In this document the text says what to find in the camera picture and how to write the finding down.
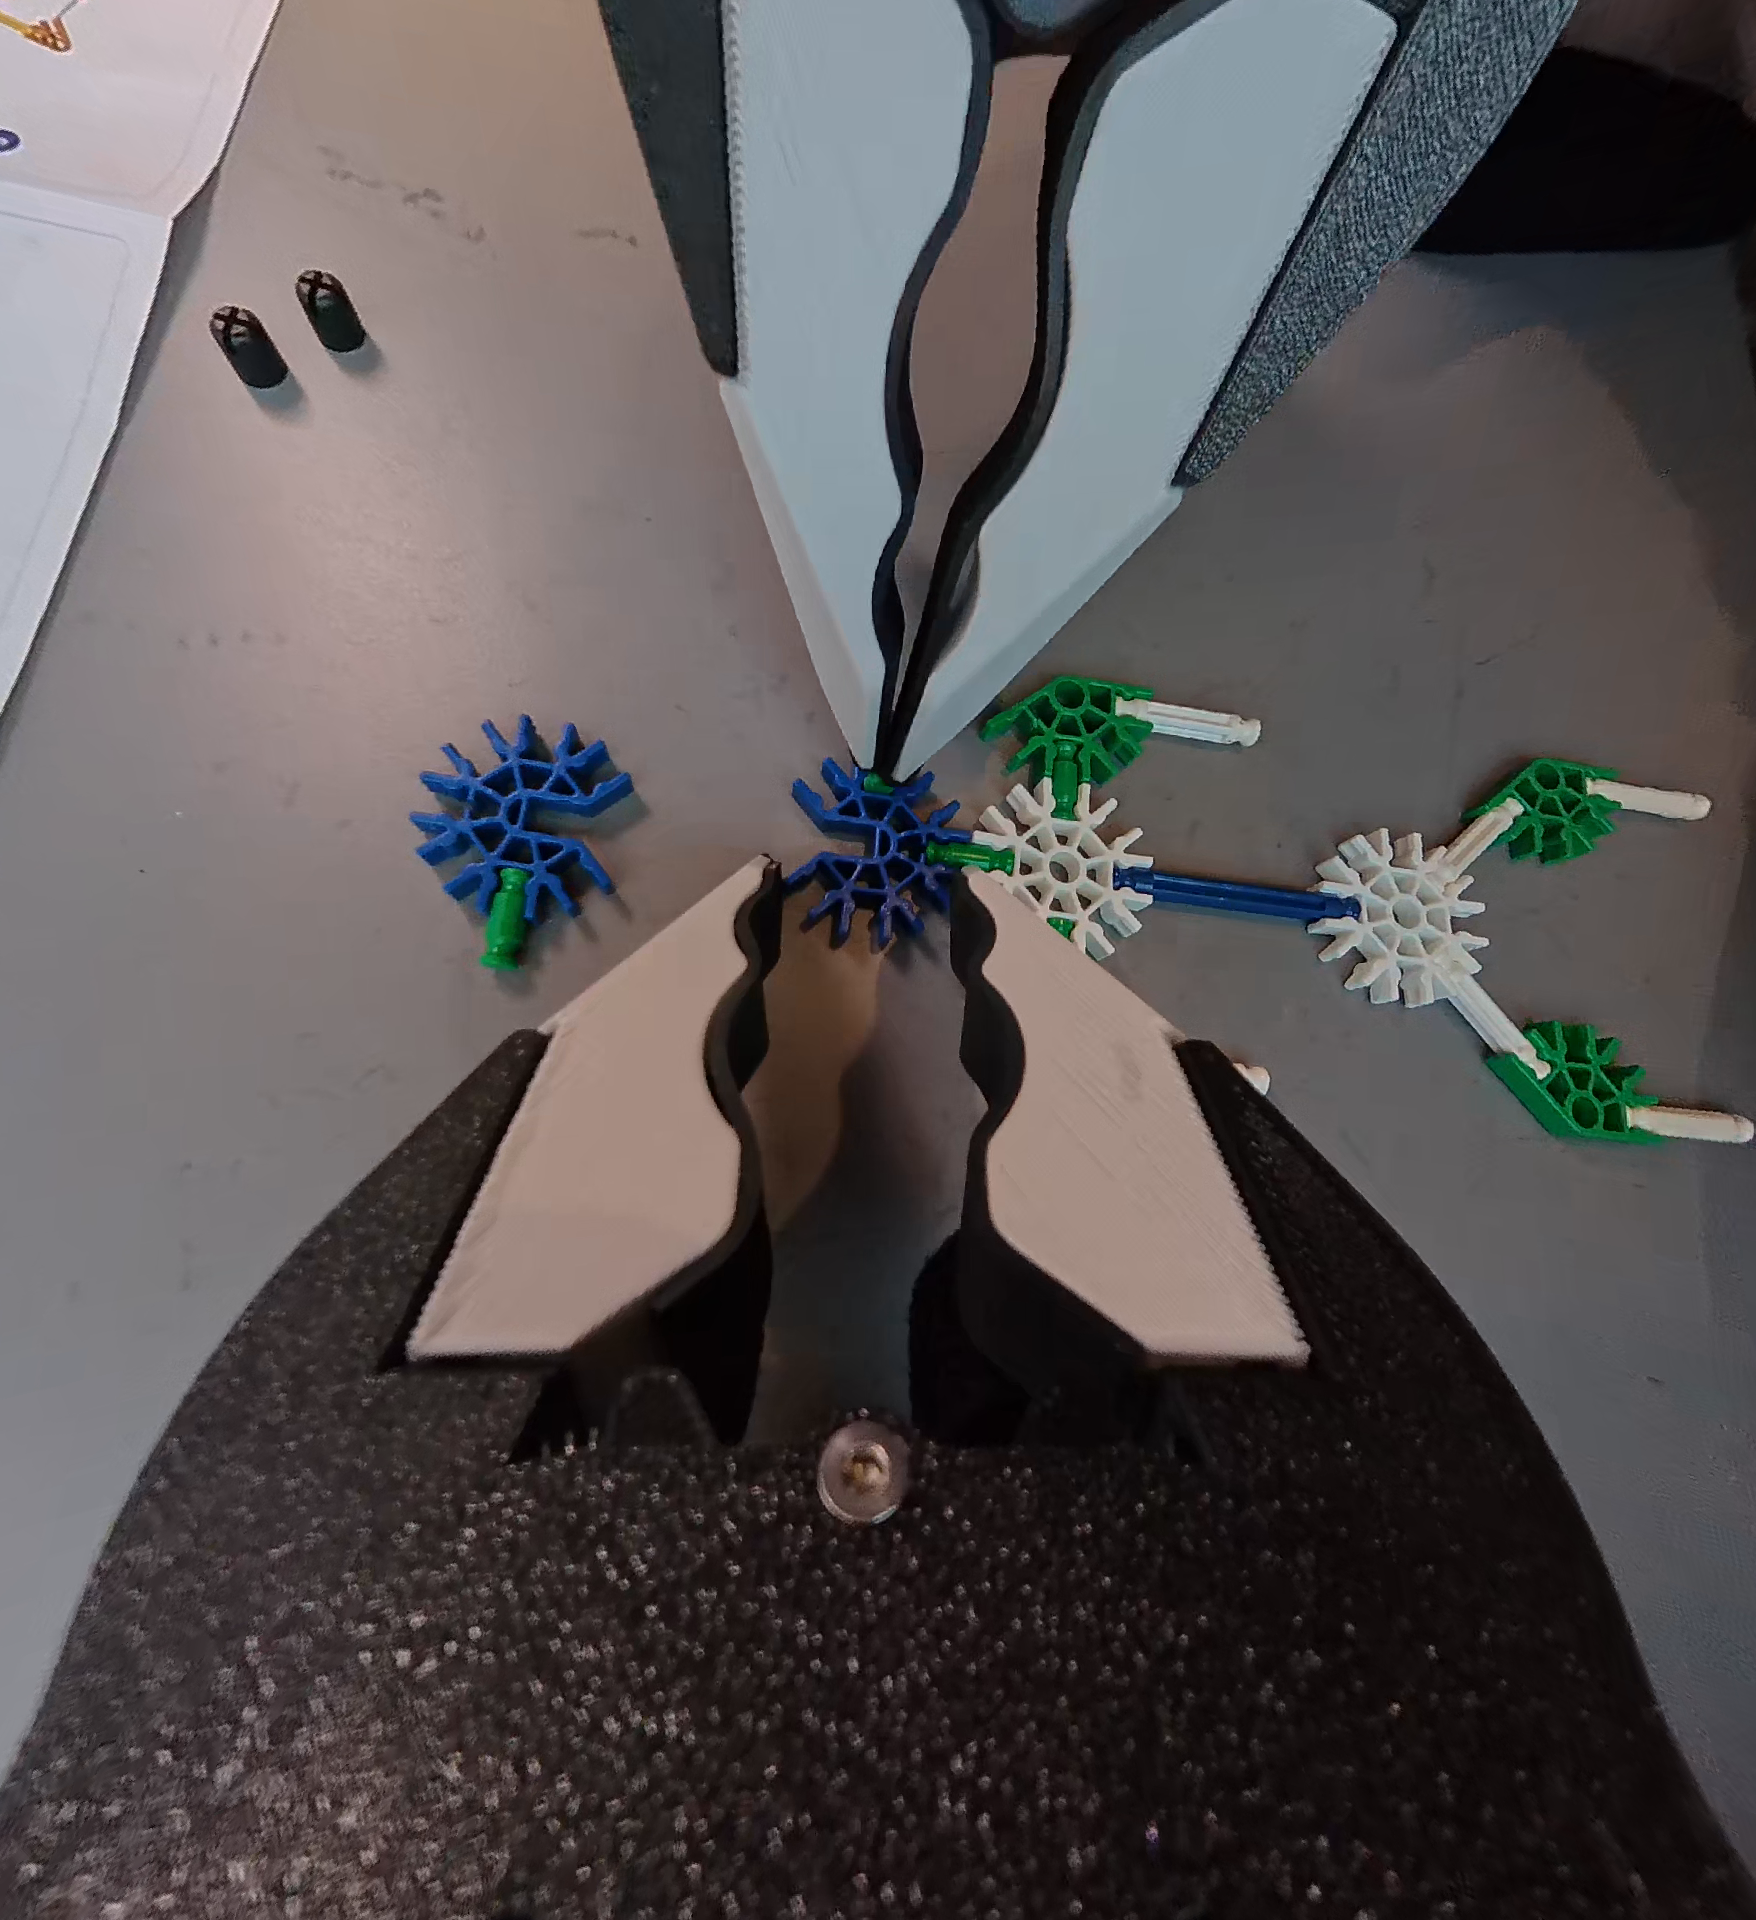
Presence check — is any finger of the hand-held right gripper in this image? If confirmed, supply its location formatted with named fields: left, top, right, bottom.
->
left=890, top=16, right=1399, bottom=774
left=718, top=0, right=1001, bottom=771

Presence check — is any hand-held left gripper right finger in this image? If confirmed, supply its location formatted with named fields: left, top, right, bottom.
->
left=913, top=871, right=1312, bottom=1440

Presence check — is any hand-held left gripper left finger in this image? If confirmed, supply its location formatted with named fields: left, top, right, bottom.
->
left=409, top=856, right=782, bottom=1444

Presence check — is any white green blue toy assembly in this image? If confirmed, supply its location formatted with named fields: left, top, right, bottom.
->
left=969, top=676, right=1756, bottom=1150

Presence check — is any blue toy connector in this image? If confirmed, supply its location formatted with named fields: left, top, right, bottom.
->
left=410, top=717, right=638, bottom=919
left=792, top=756, right=971, bottom=950

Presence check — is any person's right forearm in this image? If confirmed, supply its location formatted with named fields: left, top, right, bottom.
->
left=1568, top=0, right=1756, bottom=139

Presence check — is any folded paper instruction sheet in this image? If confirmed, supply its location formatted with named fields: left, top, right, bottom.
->
left=0, top=0, right=281, bottom=963

